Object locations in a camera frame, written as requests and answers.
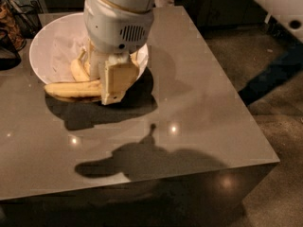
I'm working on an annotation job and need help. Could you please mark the white paper bowl liner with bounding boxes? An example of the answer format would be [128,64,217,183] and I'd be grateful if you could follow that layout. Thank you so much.
[44,19,149,80]

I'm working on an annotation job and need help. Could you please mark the patterned container at left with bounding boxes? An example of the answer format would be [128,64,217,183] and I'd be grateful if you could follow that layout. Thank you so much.
[0,0,27,51]

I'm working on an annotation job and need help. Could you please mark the white bowl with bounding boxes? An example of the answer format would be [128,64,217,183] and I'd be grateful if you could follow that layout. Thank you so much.
[28,11,150,90]

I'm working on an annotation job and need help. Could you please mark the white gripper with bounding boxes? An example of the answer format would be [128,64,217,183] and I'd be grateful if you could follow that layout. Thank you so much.
[84,0,154,105]

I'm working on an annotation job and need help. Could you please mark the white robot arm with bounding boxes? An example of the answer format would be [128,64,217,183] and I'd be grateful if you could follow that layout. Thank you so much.
[84,0,303,105]

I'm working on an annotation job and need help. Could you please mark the dark round object at left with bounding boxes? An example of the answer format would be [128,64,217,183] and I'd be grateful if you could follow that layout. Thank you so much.
[0,29,21,70]

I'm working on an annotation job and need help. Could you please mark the yellow banana bunch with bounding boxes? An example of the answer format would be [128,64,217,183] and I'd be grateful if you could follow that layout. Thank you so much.
[70,49,139,81]

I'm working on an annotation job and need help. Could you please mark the black wire rack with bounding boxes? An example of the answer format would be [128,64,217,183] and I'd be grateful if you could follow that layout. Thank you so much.
[5,0,42,39]

